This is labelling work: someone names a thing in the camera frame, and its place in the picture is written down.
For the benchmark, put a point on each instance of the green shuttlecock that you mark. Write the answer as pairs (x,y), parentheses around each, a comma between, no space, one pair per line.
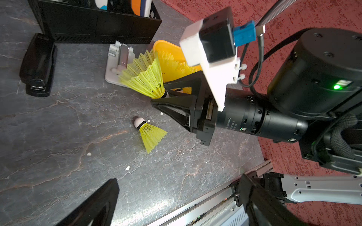
(150,134)
(144,75)

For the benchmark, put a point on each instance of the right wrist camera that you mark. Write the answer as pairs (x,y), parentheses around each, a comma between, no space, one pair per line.
(212,43)

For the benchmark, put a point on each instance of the orange blue book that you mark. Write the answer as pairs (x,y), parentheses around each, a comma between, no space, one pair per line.
(141,7)

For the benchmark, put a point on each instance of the black mesh file organizer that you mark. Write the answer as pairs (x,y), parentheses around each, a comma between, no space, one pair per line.
(72,22)

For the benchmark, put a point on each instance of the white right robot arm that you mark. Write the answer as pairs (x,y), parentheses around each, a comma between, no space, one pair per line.
(315,99)

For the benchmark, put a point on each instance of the yellow plastic storage box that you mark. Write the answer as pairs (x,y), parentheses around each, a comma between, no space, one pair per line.
(172,61)

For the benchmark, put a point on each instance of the small black device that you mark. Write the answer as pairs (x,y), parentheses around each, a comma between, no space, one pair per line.
(38,66)

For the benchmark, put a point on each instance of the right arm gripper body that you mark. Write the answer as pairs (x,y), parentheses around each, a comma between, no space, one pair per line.
(205,115)

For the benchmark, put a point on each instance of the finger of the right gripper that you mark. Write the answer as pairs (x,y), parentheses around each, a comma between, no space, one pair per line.
(180,108)
(193,80)

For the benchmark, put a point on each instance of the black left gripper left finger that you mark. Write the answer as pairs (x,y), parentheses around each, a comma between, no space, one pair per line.
(97,210)

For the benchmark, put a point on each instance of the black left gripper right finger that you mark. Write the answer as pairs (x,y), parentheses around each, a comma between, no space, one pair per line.
(262,208)

